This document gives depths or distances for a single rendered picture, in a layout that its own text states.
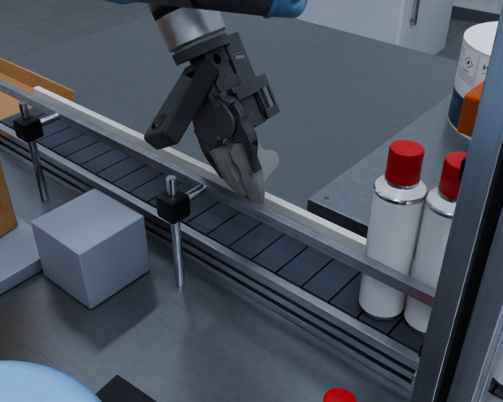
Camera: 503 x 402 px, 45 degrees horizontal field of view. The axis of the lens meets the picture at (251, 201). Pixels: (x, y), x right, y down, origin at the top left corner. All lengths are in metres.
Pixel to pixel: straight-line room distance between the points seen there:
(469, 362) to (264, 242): 0.39
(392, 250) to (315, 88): 0.73
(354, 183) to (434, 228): 0.33
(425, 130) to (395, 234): 0.48
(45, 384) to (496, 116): 0.27
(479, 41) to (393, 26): 2.06
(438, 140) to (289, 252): 0.39
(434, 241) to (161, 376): 0.33
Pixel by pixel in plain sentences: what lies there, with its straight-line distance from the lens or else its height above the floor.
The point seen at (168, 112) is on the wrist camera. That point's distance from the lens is 0.70.
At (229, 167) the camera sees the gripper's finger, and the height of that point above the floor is 0.97.
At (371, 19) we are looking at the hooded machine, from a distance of 3.17.
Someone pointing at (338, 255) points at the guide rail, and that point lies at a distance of 0.66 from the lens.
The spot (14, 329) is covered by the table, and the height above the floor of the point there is 0.83.
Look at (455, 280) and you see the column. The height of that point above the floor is 1.10.
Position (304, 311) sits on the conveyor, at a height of 0.86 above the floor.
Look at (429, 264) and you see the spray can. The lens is 0.63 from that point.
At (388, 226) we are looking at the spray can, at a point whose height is 1.01.
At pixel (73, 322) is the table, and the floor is 0.83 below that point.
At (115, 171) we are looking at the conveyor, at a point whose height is 0.88.
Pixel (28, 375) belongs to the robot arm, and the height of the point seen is 1.13.
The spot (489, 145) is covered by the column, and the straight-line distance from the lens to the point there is 0.37.
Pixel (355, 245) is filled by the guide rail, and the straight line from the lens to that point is 0.75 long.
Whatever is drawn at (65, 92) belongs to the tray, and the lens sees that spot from 1.28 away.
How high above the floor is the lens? 1.37
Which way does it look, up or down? 35 degrees down
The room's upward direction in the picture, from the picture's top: straight up
